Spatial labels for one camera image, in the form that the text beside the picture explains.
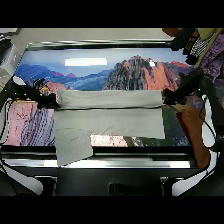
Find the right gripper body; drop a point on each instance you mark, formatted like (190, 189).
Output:
(170, 96)

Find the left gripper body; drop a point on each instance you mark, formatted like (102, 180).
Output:
(50, 101)

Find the grey garment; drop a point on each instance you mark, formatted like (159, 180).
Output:
(110, 120)

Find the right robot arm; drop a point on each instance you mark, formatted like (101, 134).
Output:
(209, 133)

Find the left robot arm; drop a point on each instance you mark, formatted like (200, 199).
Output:
(20, 90)

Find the purple garment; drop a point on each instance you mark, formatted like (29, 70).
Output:
(214, 61)

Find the black garment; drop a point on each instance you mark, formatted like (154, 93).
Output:
(182, 41)

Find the checked shirt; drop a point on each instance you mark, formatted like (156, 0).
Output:
(200, 46)

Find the brown garment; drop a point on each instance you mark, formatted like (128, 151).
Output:
(170, 31)

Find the olive garment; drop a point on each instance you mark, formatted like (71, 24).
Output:
(210, 32)

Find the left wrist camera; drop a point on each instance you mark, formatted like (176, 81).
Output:
(40, 86)

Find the silver frame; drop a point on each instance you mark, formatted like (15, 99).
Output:
(100, 164)

